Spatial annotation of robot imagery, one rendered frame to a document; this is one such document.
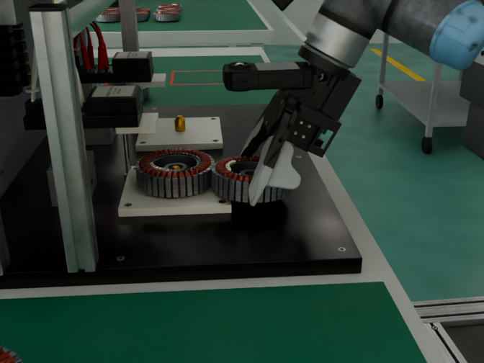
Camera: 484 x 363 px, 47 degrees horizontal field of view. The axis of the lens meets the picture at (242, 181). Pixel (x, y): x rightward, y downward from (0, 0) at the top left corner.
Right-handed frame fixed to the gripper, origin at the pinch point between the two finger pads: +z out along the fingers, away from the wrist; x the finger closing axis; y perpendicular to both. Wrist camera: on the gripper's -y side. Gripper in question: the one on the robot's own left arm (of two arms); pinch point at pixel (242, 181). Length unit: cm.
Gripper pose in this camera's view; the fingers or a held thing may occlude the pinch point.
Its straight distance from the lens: 77.5
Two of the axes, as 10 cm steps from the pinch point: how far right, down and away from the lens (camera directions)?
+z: -4.5, 8.3, 3.2
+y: 8.9, 3.8, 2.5
